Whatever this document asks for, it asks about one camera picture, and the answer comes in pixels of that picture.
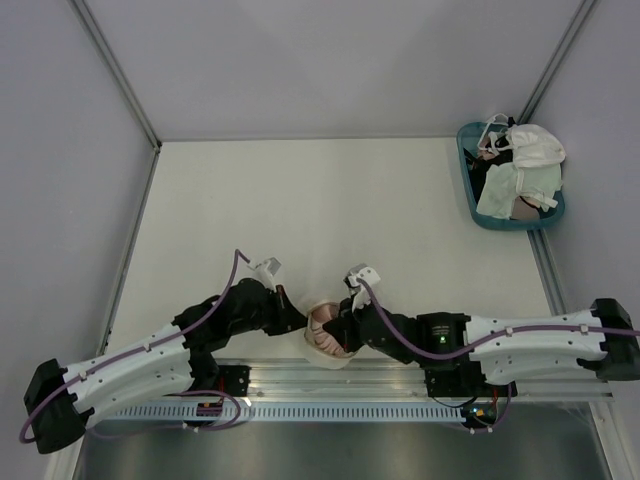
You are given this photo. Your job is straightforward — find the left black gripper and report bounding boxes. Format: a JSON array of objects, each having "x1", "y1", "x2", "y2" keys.
[{"x1": 230, "y1": 284, "x2": 310, "y2": 336}]

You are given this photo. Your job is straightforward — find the pink satin bra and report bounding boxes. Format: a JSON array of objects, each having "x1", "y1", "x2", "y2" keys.
[{"x1": 304, "y1": 302, "x2": 354, "y2": 359}]

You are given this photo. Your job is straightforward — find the round white mesh laundry bag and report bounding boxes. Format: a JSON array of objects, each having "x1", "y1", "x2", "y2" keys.
[{"x1": 303, "y1": 301, "x2": 356, "y2": 370}]

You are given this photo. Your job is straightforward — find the white bra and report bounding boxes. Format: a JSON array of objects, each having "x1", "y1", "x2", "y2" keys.
[{"x1": 473, "y1": 113, "x2": 566, "y2": 168}]

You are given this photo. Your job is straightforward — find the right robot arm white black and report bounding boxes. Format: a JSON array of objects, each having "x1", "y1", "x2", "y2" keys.
[{"x1": 309, "y1": 299, "x2": 639, "y2": 395}]

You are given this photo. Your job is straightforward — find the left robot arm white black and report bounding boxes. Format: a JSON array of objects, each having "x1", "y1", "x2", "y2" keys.
[{"x1": 19, "y1": 279, "x2": 306, "y2": 454}]

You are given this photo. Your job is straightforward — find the black garment in basket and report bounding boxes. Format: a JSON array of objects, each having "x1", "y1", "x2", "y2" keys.
[{"x1": 463, "y1": 149, "x2": 513, "y2": 202}]

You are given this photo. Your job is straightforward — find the pale green cloth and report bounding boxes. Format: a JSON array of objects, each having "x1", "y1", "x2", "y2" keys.
[{"x1": 476, "y1": 163, "x2": 562, "y2": 219}]

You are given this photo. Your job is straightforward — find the beige garment in basket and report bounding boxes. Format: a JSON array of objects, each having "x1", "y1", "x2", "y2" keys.
[{"x1": 510, "y1": 197, "x2": 542, "y2": 222}]

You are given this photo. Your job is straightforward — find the blue plastic basket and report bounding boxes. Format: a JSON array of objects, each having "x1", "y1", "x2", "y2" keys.
[{"x1": 456, "y1": 122, "x2": 566, "y2": 231}]

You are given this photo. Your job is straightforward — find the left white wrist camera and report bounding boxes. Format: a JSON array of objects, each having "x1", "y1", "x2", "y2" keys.
[{"x1": 250, "y1": 257, "x2": 284, "y2": 291}]

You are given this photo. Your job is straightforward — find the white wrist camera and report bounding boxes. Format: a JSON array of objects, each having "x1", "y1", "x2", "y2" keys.
[
  {"x1": 250, "y1": 257, "x2": 284, "y2": 291},
  {"x1": 344, "y1": 263, "x2": 381, "y2": 311}
]

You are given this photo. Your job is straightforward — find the front aluminium rail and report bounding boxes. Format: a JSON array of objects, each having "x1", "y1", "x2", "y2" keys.
[{"x1": 149, "y1": 356, "x2": 615, "y2": 401}]

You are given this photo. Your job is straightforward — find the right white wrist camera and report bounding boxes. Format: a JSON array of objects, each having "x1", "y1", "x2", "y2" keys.
[{"x1": 344, "y1": 263, "x2": 381, "y2": 311}]

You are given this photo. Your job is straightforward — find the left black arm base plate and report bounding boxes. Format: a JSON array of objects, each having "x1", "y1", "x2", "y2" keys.
[{"x1": 201, "y1": 365, "x2": 251, "y2": 397}]

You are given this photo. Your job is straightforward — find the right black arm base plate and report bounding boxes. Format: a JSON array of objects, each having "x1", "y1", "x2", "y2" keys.
[{"x1": 424, "y1": 365, "x2": 491, "y2": 399}]

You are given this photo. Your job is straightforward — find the white slotted cable duct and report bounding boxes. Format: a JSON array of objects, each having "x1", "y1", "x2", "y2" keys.
[{"x1": 108, "y1": 400, "x2": 463, "y2": 423}]

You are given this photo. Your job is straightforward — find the left aluminium frame post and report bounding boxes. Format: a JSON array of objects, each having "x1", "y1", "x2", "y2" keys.
[{"x1": 67, "y1": 0, "x2": 162, "y2": 153}]

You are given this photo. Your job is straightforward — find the aluminium frame post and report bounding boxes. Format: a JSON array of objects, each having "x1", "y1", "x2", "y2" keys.
[
  {"x1": 517, "y1": 0, "x2": 600, "y2": 124},
  {"x1": 67, "y1": 0, "x2": 162, "y2": 153}
]

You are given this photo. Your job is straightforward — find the right aluminium frame post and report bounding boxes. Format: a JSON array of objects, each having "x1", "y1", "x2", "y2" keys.
[{"x1": 517, "y1": 0, "x2": 600, "y2": 124}]

